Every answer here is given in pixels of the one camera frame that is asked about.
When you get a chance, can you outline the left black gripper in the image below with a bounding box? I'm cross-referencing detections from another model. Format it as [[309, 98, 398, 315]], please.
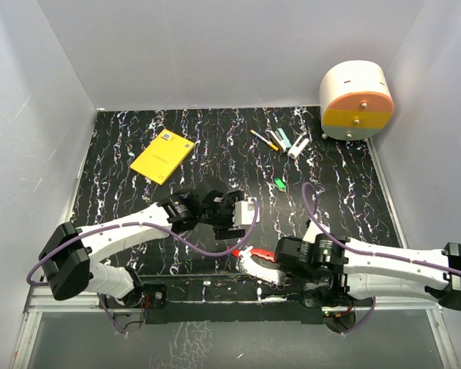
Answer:
[[198, 192, 244, 237]]

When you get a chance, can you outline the green key tag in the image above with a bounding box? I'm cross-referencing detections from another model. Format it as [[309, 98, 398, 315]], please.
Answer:
[[274, 178, 287, 191]]

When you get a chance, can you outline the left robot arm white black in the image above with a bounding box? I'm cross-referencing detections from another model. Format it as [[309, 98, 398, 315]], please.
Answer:
[[38, 178, 259, 307]]

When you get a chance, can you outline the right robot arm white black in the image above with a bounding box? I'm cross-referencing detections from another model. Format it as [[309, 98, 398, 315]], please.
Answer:
[[274, 234, 461, 311]]

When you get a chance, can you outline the yellow notebook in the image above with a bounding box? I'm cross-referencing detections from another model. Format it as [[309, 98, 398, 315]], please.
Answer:
[[130, 129, 194, 185]]

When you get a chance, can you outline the yellow white pen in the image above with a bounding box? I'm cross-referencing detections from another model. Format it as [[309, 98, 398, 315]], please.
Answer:
[[250, 129, 280, 151]]

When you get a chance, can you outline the white clip tool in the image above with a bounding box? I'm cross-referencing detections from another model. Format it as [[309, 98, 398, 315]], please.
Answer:
[[287, 135, 310, 160]]

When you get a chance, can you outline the light blue marker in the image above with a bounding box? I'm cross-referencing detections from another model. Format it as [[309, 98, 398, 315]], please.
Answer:
[[268, 128, 291, 153]]

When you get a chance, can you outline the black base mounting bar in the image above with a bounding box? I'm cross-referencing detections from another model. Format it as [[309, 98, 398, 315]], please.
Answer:
[[101, 273, 373, 328]]

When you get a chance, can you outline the round pastel drawer cabinet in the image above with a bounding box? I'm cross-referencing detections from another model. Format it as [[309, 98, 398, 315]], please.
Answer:
[[319, 60, 394, 141]]

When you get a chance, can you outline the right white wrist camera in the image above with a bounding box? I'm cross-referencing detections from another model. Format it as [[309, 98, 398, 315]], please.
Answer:
[[303, 220, 323, 244]]

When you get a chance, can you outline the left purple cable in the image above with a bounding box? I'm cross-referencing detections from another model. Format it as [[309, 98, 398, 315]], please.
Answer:
[[26, 198, 261, 339]]

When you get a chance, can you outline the aluminium frame rail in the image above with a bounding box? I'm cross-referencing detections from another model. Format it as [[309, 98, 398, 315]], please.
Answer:
[[11, 280, 147, 369]]

